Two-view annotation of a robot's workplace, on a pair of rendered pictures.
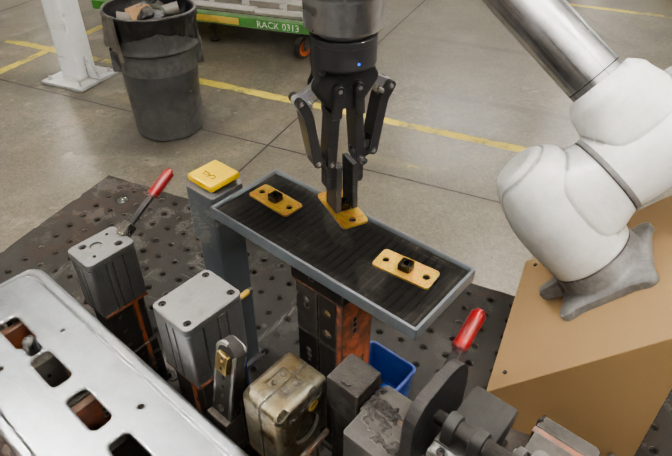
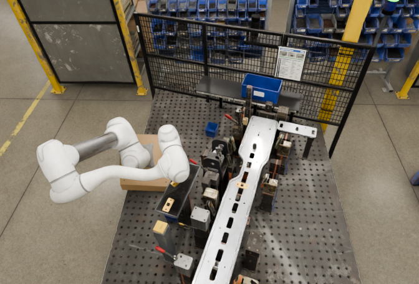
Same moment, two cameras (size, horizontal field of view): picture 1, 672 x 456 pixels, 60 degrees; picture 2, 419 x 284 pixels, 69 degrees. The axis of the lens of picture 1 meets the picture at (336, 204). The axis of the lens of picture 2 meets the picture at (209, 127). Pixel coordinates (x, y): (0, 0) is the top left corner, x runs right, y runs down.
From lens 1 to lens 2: 164 cm
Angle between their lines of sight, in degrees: 75
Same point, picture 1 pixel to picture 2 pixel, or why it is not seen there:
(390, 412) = (209, 175)
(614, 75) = (118, 133)
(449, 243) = (30, 261)
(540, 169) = (136, 156)
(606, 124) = (127, 139)
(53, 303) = (201, 271)
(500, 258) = (42, 236)
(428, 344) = (152, 208)
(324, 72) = not seen: hidden behind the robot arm
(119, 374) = (214, 237)
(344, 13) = not seen: hidden behind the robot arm
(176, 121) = not seen: outside the picture
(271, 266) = (128, 268)
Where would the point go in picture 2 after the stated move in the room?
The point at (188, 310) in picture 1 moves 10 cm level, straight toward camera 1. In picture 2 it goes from (204, 213) to (217, 203)
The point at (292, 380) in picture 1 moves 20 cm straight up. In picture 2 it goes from (209, 191) to (208, 173)
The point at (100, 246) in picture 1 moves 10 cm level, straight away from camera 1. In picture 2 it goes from (183, 261) to (169, 276)
